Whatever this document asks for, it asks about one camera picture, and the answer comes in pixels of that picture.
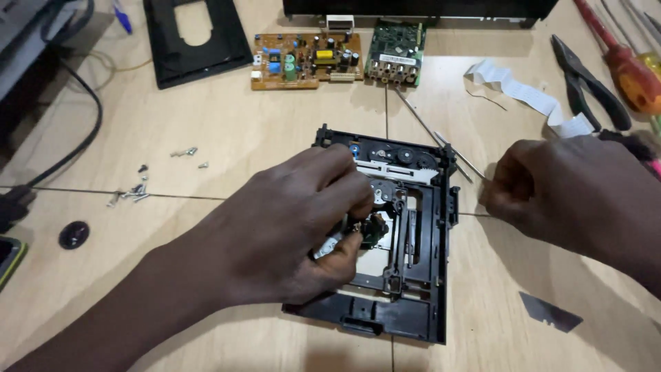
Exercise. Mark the person's left hand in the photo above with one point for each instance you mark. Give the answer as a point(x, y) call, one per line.
point(268, 237)

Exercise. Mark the person's right hand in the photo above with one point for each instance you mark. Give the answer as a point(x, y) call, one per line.
point(563, 191)

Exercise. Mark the person's right fingers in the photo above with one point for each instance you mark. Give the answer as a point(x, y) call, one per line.
point(498, 183)

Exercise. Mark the short thin metal rod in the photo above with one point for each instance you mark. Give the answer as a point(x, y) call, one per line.
point(459, 156)

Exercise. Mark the black disc drive mechanism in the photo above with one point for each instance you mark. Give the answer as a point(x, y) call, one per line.
point(413, 268)

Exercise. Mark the long thin metal rod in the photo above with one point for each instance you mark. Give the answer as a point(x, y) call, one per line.
point(421, 121)

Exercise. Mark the black pliers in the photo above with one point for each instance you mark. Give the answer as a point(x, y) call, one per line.
point(583, 77)

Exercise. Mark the grey metal sheet piece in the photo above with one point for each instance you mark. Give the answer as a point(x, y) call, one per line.
point(550, 312)

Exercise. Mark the black pink brush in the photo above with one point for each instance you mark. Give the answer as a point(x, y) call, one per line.
point(632, 144)

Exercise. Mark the green circuit board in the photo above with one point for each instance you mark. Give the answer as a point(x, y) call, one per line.
point(396, 51)

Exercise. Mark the red orange screwdriver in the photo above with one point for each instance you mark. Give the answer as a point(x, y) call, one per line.
point(630, 72)

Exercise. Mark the black player chassis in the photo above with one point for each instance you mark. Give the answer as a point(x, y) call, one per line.
point(413, 8)

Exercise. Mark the yellow green screwdriver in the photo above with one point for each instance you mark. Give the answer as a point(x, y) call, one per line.
point(651, 62)

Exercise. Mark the bundle of metal tools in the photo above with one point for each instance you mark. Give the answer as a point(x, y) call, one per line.
point(635, 20)

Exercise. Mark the brown power circuit board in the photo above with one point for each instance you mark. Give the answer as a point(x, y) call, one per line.
point(304, 59)

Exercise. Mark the black disc tray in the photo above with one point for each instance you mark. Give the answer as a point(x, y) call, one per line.
point(227, 31)

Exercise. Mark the silver screw pair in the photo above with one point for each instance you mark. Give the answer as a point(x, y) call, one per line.
point(186, 152)

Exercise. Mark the pile of small screws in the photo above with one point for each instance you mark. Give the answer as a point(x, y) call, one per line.
point(135, 191)

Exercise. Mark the blue pen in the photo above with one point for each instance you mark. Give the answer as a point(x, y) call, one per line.
point(123, 18)

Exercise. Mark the black round disc clamp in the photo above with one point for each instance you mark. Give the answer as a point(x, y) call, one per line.
point(74, 235)

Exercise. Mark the black plug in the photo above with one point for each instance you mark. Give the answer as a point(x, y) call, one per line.
point(14, 206)

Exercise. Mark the grey device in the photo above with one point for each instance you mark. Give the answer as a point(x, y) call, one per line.
point(26, 41)

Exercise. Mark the black case green rim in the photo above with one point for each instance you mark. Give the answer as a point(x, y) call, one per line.
point(8, 261)

